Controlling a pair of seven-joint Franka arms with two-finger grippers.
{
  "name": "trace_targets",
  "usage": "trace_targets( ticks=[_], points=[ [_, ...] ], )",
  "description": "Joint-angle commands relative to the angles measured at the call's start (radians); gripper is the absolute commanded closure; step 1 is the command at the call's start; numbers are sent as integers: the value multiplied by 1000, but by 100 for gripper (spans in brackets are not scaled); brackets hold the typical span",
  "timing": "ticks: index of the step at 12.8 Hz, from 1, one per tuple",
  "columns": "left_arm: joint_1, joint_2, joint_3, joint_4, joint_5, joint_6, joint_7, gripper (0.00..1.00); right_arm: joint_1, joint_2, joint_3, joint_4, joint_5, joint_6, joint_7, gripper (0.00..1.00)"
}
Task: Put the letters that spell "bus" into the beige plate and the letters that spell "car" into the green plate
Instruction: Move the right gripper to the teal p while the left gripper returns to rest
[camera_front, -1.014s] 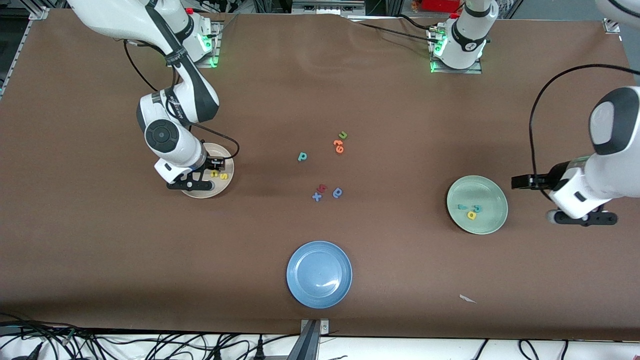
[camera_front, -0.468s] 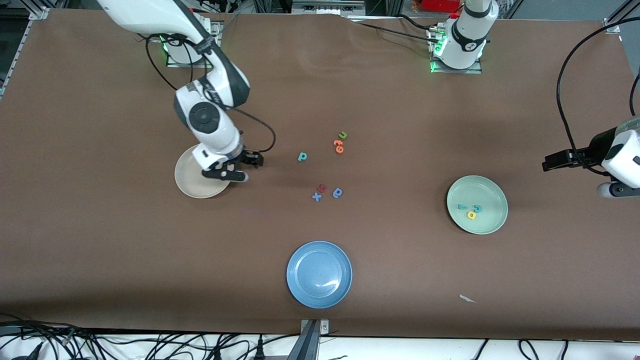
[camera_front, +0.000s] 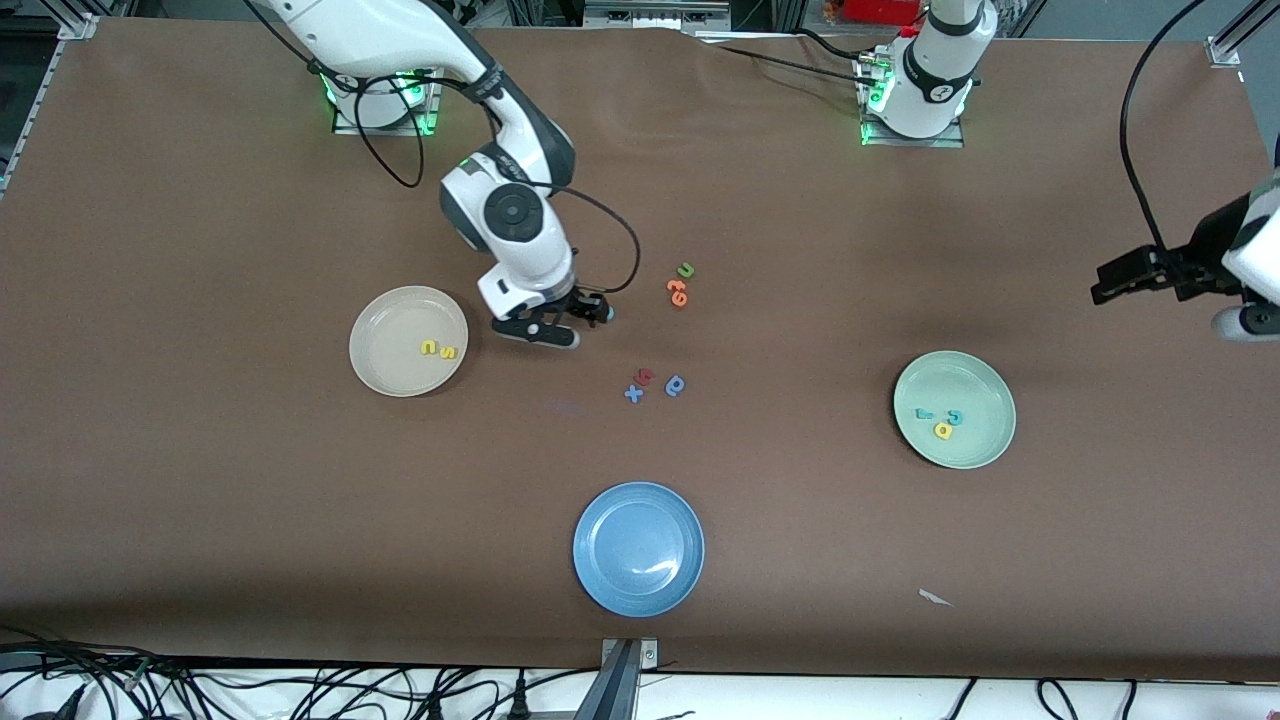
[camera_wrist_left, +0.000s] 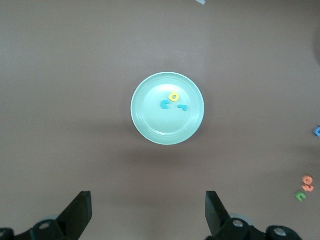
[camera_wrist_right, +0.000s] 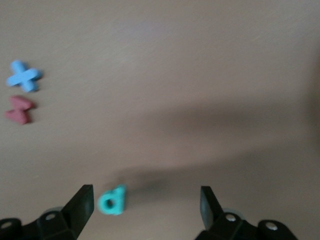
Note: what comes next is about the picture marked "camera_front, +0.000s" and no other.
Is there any red box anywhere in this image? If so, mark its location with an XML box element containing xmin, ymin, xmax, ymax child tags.
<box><xmin>840</xmin><ymin>0</ymin><xmax>926</xmax><ymax>27</ymax></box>

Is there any green plate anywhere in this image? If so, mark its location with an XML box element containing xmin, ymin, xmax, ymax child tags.
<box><xmin>893</xmin><ymin>350</ymin><xmax>1017</xmax><ymax>470</ymax></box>

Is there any tangled black cable bundle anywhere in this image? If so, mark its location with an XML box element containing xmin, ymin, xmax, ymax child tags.
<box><xmin>0</xmin><ymin>625</ymin><xmax>601</xmax><ymax>720</ymax></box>

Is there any blue plate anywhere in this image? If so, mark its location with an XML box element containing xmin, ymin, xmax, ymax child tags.
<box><xmin>573</xmin><ymin>482</ymin><xmax>706</xmax><ymax>618</ymax></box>

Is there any beige brown plate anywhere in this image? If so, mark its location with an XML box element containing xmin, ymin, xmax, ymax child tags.
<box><xmin>349</xmin><ymin>286</ymin><xmax>469</xmax><ymax>398</ymax></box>

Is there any grey equipment box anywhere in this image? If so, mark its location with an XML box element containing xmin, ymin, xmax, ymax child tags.
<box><xmin>583</xmin><ymin>0</ymin><xmax>733</xmax><ymax>31</ymax></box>

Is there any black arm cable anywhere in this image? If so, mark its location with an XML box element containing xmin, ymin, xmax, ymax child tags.
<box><xmin>305</xmin><ymin>60</ymin><xmax>641</xmax><ymax>296</ymax></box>
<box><xmin>1120</xmin><ymin>0</ymin><xmax>1206</xmax><ymax>251</ymax></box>

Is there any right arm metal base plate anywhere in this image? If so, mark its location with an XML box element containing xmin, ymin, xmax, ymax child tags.
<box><xmin>333</xmin><ymin>70</ymin><xmax>441</xmax><ymax>136</ymax></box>

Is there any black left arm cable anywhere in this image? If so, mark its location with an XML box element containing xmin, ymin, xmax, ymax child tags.
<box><xmin>1120</xmin><ymin>0</ymin><xmax>1206</xmax><ymax>251</ymax></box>

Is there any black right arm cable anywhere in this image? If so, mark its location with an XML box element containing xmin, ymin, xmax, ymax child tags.
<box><xmin>305</xmin><ymin>60</ymin><xmax>641</xmax><ymax>296</ymax></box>

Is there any metal table bracket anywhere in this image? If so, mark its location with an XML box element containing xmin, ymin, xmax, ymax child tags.
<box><xmin>600</xmin><ymin>638</ymin><xmax>659</xmax><ymax>720</ymax></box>

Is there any black table cable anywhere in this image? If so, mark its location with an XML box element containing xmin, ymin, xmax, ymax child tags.
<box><xmin>690</xmin><ymin>40</ymin><xmax>881</xmax><ymax>89</ymax></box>
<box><xmin>790</xmin><ymin>28</ymin><xmax>881</xmax><ymax>63</ymax></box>

